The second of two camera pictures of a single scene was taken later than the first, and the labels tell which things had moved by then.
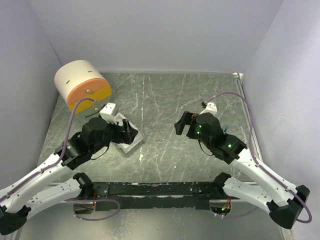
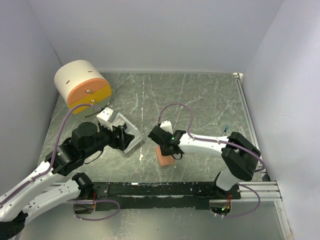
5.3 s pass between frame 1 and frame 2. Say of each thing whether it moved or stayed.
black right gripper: moved
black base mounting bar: stayed
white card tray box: stayed
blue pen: stayed
